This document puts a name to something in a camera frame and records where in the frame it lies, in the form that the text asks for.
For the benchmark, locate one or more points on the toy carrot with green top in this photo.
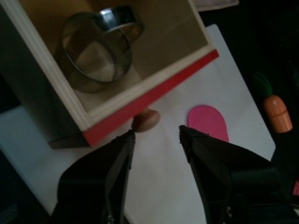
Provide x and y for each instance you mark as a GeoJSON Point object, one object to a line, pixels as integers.
{"type": "Point", "coordinates": [275, 109]}

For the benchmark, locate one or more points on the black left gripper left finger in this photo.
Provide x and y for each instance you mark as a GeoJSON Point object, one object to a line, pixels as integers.
{"type": "Point", "coordinates": [95, 178]}

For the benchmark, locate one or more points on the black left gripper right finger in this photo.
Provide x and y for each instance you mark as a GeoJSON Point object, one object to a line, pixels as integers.
{"type": "Point", "coordinates": [217, 166]}

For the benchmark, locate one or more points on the flat pink dough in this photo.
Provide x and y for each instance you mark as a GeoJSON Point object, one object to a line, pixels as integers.
{"type": "Point", "coordinates": [208, 122]}

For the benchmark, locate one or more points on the white cutting board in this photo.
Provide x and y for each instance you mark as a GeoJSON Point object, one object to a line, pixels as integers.
{"type": "Point", "coordinates": [171, 151]}

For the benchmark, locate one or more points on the wooden drawer with red front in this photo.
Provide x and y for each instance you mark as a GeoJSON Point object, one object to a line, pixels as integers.
{"type": "Point", "coordinates": [116, 67]}

